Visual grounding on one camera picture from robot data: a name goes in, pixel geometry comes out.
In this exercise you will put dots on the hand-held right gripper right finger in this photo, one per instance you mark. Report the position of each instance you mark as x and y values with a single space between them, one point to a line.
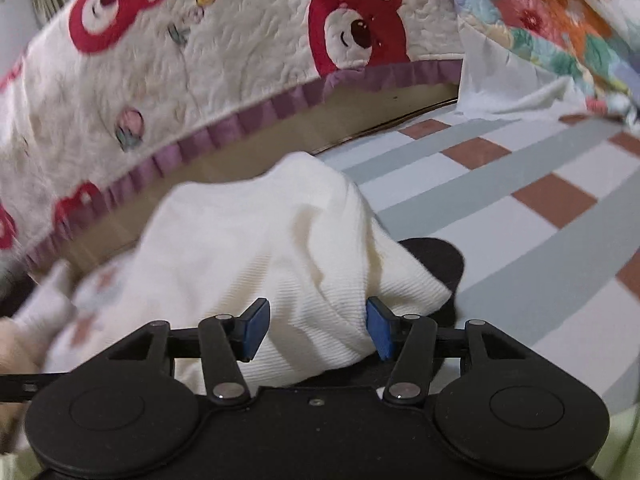
378 330

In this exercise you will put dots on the beige bed base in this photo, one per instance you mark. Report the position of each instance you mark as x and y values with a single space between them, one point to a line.
280 130

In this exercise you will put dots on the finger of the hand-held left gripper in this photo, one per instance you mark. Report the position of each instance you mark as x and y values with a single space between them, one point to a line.
15 387

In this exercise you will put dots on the floral quilt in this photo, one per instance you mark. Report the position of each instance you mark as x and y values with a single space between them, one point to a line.
550 10

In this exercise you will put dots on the light green shirt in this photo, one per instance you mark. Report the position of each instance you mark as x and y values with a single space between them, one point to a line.
622 440

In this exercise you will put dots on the white floral print cloth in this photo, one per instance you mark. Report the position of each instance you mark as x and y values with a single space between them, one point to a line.
90 310

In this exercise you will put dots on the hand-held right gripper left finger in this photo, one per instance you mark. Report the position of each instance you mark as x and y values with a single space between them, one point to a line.
257 330

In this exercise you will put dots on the checked floor mat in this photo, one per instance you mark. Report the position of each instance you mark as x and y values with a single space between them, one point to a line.
500 240

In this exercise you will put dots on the bear print quilt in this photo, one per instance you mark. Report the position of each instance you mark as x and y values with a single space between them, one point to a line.
225 60

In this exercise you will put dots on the white ribbed shirt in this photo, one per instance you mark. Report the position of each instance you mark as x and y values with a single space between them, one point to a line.
275 240

